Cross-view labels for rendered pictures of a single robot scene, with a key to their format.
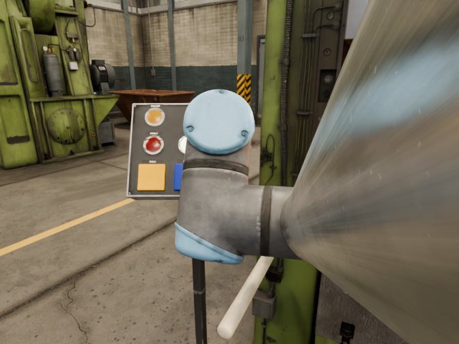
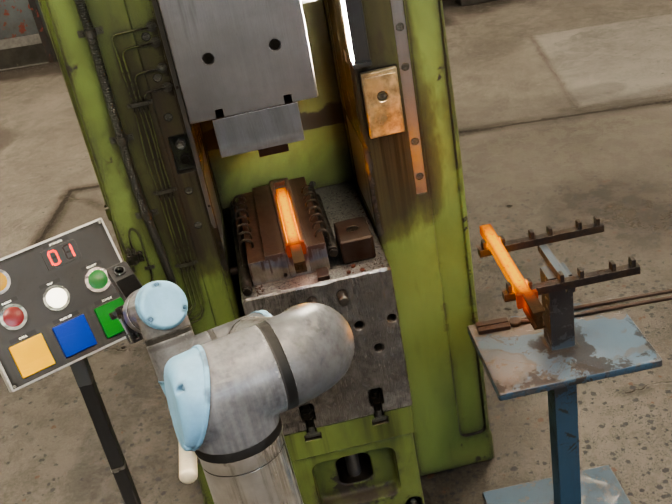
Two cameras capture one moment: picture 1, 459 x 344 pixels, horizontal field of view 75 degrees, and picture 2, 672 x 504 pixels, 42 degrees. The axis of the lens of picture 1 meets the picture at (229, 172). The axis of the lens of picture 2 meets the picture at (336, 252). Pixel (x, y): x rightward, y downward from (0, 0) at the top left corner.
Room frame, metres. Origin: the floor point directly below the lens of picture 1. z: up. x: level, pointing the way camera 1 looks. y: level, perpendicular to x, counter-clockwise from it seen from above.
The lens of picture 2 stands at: (-0.99, 0.38, 2.04)
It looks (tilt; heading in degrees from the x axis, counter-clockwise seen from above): 29 degrees down; 332
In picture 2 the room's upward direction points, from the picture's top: 11 degrees counter-clockwise
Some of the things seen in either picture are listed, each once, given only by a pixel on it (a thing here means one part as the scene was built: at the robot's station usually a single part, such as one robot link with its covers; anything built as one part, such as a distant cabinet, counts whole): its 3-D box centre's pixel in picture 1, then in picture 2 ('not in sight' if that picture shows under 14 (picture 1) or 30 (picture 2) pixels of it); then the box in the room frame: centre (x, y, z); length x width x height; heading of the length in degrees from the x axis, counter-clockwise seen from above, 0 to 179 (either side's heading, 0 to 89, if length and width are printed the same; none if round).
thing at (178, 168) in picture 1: (187, 177); (74, 336); (0.79, 0.12, 1.01); 0.07 x 0.05 x 0.07; 90
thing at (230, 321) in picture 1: (252, 284); (187, 419); (0.82, -0.08, 0.62); 0.44 x 0.05 x 0.05; 156
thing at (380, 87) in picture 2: not in sight; (382, 102); (0.75, -0.77, 1.27); 0.09 x 0.02 x 0.17; 66
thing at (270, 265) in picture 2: not in sight; (280, 225); (0.95, -0.51, 0.96); 0.42 x 0.20 x 0.09; 156
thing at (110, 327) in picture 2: not in sight; (115, 317); (0.80, 0.02, 1.01); 0.07 x 0.05 x 0.07; 90
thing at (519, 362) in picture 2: not in sight; (559, 344); (0.32, -0.90, 0.67); 0.40 x 0.30 x 0.02; 64
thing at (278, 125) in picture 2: not in sight; (252, 101); (0.95, -0.51, 1.32); 0.42 x 0.20 x 0.10; 156
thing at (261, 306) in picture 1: (264, 304); not in sight; (1.02, -0.15, 0.36); 0.09 x 0.07 x 0.12; 66
